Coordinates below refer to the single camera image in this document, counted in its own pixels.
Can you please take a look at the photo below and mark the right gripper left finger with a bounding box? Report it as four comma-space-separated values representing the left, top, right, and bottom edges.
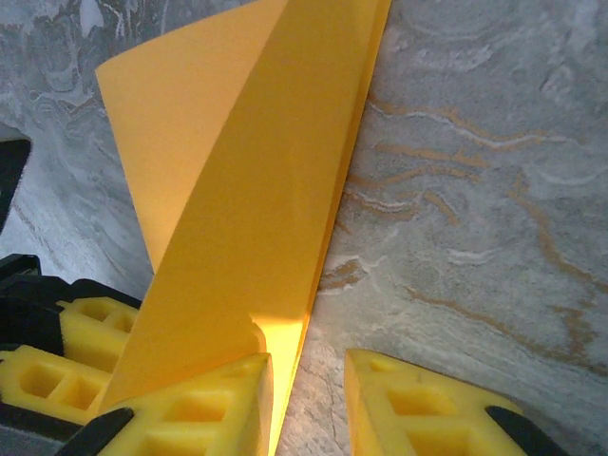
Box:
56, 352, 276, 456

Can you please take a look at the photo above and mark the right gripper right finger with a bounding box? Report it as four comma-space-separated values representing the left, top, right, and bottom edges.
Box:
343, 348, 574, 456

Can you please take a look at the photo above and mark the orange cloth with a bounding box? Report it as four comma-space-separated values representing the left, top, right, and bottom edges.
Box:
94, 0, 393, 456

